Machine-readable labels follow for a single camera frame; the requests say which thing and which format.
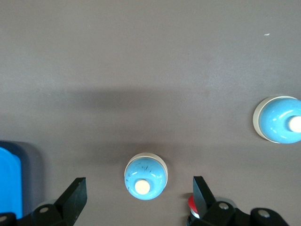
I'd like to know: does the blue plastic tray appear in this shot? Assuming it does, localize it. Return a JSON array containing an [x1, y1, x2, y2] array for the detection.
[[0, 140, 32, 218]]

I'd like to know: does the brown table mat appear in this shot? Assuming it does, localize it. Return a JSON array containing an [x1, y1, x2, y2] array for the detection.
[[0, 0, 301, 226]]

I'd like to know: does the blue desk bell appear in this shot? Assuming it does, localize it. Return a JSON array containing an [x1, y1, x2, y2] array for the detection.
[[253, 95, 301, 145], [124, 152, 169, 201]]

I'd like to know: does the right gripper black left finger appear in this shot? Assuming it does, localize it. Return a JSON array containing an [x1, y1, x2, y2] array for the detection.
[[0, 177, 88, 226]]

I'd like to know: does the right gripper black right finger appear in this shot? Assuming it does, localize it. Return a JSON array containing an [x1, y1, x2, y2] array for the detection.
[[191, 176, 292, 226]]

